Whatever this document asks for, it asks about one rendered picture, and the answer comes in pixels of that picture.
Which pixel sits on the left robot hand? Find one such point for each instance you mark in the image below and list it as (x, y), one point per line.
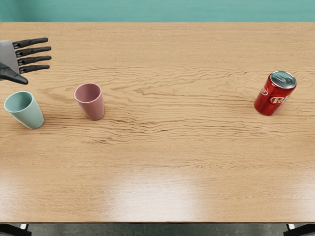
(8, 56)

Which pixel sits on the mint green cup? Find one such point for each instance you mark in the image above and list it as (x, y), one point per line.
(25, 114)

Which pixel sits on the dusty pink cup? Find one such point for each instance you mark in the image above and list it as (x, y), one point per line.
(91, 104)

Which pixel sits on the red soda can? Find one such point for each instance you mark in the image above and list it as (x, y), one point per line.
(273, 97)

